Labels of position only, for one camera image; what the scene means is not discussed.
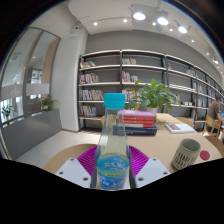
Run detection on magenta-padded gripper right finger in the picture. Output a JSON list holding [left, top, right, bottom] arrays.
[[128, 145, 172, 190]]

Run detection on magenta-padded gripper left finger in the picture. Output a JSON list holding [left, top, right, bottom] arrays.
[[54, 145, 101, 190]]

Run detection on clear bottle with teal cap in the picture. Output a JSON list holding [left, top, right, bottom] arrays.
[[94, 92, 132, 192]]

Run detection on light wooden chair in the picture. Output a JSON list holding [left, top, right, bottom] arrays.
[[174, 116, 196, 129], [203, 134, 224, 158], [43, 143, 99, 175]]

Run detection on grey patterned ceramic mug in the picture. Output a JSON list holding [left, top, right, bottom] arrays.
[[171, 138, 202, 171]]

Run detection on dark blue book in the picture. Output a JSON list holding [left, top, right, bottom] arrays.
[[113, 124, 158, 136]]

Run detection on red book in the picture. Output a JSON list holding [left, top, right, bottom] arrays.
[[117, 121, 156, 129], [117, 115, 156, 124]]

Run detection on white magazine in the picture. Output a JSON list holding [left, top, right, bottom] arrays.
[[164, 122, 196, 135]]

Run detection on flat round red coaster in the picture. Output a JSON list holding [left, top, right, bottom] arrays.
[[199, 149, 211, 161]]

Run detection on pink book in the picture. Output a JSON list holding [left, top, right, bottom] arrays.
[[117, 109, 156, 119]]

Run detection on small green potted plant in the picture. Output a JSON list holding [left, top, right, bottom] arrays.
[[39, 94, 58, 112], [0, 104, 15, 122]]

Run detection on slatted wooden chair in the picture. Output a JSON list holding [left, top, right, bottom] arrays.
[[201, 114, 222, 138]]

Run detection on green potted plant white pot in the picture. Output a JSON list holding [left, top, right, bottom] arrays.
[[124, 78, 182, 118]]

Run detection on person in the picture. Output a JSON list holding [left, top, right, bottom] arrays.
[[207, 95, 224, 129]]

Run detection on grey shelf unit with books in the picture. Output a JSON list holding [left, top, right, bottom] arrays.
[[78, 49, 224, 132]]

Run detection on ceiling lights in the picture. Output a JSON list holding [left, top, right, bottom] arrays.
[[91, 8, 221, 66]]

